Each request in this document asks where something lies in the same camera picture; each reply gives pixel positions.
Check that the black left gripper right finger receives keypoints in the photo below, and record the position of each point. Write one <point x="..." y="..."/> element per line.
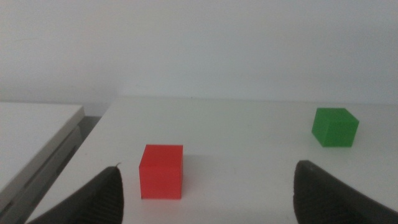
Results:
<point x="320" y="199"/>

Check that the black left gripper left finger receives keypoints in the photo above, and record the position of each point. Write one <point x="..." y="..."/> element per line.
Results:
<point x="99" y="199"/>

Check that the red cube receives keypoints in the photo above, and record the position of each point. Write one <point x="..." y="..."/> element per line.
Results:
<point x="160" y="174"/>

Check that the green cube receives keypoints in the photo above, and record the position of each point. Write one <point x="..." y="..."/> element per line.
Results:
<point x="335" y="127"/>

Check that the white side table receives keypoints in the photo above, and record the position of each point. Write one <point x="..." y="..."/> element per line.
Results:
<point x="25" y="133"/>

